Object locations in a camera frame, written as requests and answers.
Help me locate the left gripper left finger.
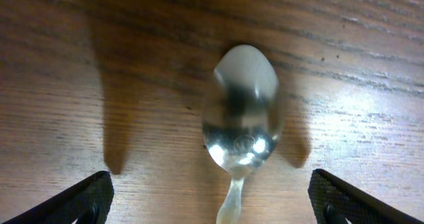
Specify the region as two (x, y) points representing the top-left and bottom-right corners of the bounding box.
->
(5, 171), (114, 224)

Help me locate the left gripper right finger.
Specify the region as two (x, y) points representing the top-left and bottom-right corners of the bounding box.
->
(307, 169), (423, 224)

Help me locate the small steel teaspoon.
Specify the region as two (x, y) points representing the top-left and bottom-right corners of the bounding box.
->
(201, 44), (285, 224)

